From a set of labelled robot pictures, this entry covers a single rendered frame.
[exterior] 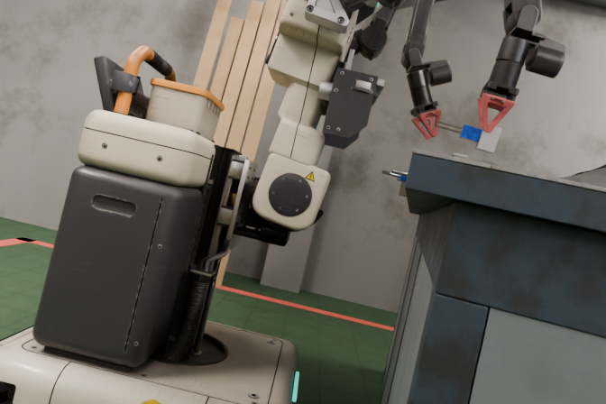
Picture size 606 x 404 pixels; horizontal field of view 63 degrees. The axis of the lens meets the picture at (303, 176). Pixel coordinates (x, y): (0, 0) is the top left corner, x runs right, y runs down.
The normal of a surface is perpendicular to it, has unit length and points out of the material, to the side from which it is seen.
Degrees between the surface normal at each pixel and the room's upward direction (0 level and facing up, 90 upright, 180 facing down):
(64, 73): 90
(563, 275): 90
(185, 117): 92
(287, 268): 90
